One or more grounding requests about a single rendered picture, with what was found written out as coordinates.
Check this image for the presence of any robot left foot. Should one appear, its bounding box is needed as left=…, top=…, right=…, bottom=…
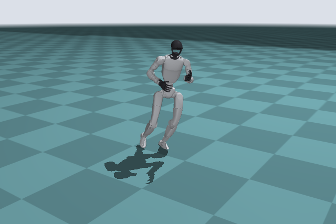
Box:
left=158, top=140, right=169, bottom=150

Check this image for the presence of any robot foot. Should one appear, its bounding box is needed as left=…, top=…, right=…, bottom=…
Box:
left=140, top=132, right=146, bottom=148
left=158, top=140, right=169, bottom=150

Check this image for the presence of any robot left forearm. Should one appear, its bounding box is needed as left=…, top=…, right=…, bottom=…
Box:
left=183, top=76, right=194, bottom=83

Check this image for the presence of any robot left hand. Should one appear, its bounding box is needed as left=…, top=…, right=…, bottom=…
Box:
left=185, top=70, right=192, bottom=81

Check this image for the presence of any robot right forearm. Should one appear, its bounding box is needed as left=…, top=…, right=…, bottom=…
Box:
left=146, top=71, right=160, bottom=85

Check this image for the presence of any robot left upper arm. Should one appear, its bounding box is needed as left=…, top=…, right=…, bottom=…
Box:
left=183, top=58, right=192, bottom=75

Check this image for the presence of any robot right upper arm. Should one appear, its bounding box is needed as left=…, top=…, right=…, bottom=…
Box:
left=148, top=56, right=165, bottom=74

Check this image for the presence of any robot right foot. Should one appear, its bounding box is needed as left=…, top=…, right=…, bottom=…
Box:
left=140, top=132, right=146, bottom=148

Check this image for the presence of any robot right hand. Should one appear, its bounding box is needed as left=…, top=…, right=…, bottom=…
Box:
left=159, top=79, right=171, bottom=92

